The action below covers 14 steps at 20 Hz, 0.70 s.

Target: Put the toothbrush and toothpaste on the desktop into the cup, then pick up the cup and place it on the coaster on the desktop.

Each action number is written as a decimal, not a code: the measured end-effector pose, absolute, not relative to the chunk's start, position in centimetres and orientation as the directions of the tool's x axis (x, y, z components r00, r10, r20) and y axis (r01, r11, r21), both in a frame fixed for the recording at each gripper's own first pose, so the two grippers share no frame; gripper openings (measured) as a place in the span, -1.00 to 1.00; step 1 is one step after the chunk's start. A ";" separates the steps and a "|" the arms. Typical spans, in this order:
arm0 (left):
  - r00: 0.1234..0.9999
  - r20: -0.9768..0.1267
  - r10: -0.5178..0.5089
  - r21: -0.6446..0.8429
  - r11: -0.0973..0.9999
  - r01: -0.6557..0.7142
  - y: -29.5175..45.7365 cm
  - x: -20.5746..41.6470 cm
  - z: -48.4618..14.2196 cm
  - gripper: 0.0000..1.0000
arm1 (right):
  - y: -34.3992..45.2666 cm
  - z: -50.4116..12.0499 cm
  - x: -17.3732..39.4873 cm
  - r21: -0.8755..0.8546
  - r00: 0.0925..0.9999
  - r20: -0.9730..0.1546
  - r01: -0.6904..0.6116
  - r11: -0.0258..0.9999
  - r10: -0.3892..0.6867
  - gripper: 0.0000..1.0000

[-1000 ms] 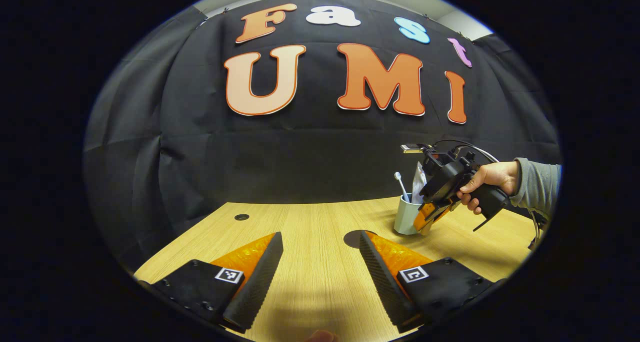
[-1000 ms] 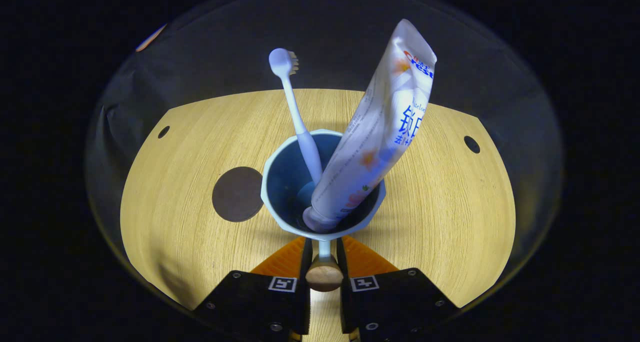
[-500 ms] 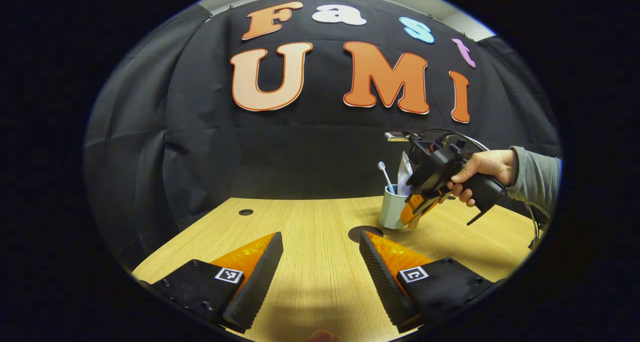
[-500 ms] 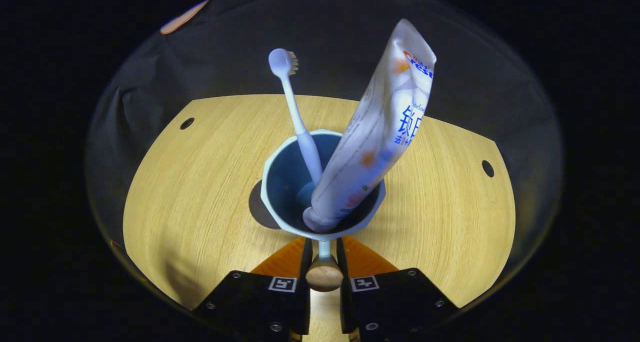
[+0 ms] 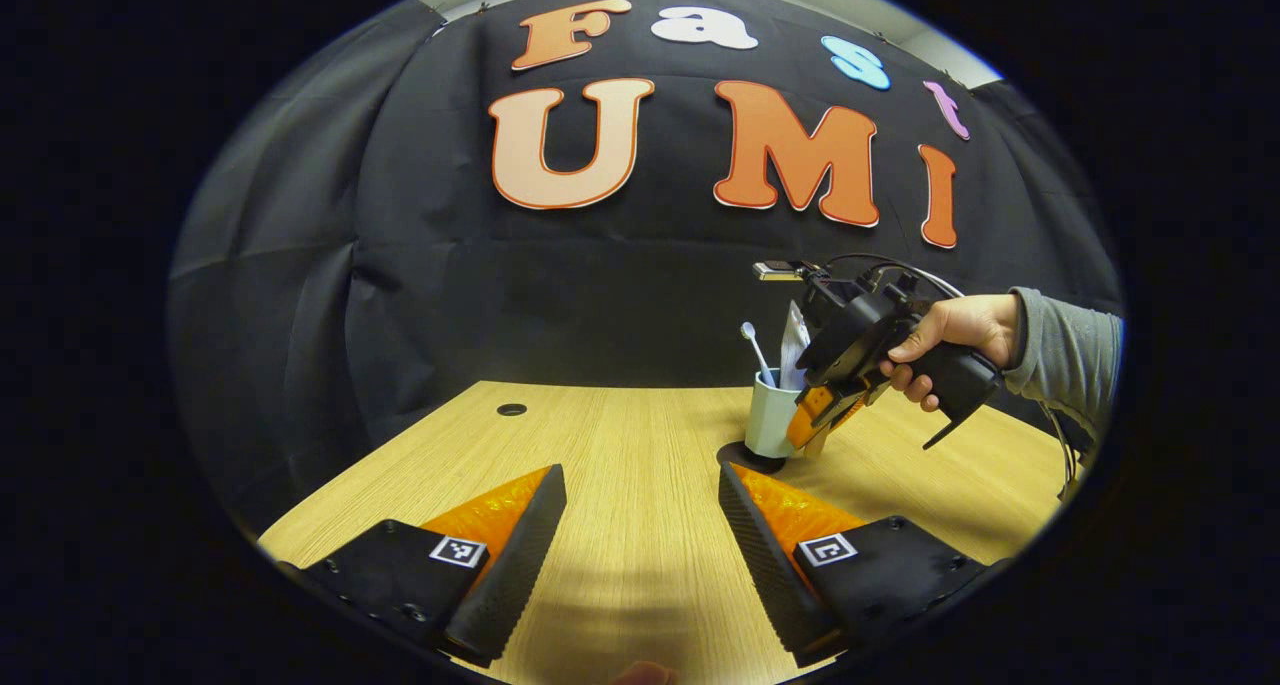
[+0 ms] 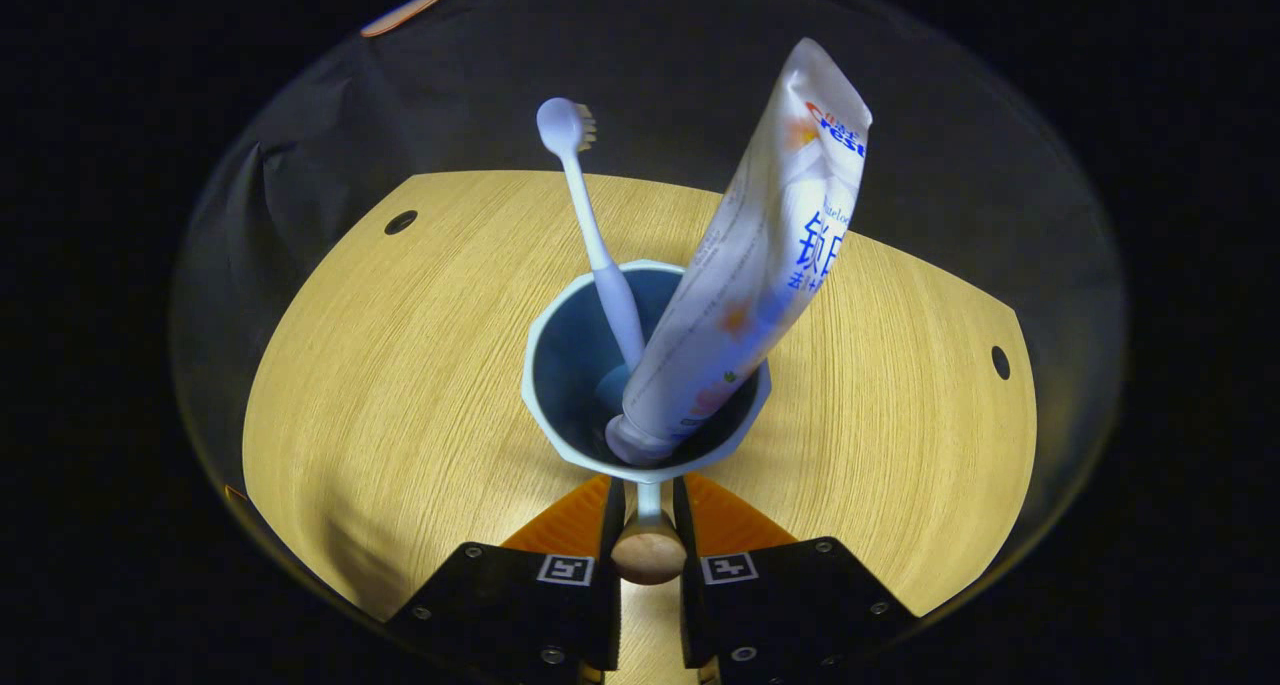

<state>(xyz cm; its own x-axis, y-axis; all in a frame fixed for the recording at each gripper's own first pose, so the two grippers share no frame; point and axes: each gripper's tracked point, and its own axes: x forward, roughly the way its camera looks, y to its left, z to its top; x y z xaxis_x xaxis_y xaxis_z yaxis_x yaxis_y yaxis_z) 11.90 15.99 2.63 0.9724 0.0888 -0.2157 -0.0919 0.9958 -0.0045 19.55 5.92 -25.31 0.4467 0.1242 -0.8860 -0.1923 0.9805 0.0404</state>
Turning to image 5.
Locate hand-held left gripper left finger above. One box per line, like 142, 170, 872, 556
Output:
300, 463, 568, 669

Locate black cable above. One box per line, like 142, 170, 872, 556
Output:
820, 253, 966, 301

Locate pale green cup wooden handle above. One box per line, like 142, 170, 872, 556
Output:
744, 368, 831, 461

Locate white toothpaste tube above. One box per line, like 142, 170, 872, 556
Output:
778, 300, 813, 391

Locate black backdrop cloth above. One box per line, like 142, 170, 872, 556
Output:
168, 0, 1123, 526

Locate white toothbrush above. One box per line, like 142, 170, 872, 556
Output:
740, 322, 777, 388

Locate dark round coaster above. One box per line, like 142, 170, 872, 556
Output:
716, 441, 791, 474

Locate wooden desktop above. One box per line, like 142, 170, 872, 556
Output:
258, 381, 1086, 685

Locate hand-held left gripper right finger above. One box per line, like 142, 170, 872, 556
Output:
718, 462, 991, 669

